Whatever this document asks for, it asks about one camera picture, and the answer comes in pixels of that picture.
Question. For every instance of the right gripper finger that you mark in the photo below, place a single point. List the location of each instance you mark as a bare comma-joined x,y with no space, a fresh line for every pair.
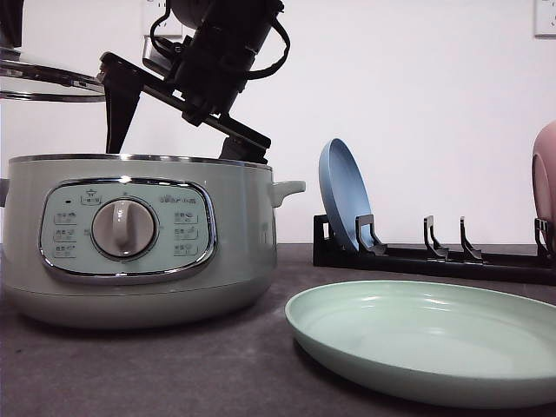
241,151
119,113

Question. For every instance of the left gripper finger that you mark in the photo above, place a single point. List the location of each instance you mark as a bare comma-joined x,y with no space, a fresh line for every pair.
9,21

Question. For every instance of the glass steamer lid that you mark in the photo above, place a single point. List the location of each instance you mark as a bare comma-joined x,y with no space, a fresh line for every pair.
43,76

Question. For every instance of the green plate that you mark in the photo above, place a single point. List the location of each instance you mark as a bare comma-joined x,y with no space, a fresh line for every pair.
412,330

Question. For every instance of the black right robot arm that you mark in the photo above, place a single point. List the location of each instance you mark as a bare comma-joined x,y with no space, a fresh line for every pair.
234,21

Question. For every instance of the green electric steamer pot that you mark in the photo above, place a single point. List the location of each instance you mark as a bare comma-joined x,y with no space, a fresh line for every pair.
243,260

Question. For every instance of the blue plate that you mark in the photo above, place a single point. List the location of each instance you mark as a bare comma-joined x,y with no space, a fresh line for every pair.
343,195

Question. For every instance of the black plate rack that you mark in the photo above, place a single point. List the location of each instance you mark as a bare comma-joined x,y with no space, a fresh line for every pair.
347,260

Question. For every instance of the pink plate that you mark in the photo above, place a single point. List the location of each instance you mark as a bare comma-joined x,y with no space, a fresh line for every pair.
545,174

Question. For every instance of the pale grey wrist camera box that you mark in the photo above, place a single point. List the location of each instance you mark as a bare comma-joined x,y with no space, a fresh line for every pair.
152,54

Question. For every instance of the white wall socket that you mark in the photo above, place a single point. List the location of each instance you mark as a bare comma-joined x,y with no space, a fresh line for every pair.
167,29
546,17

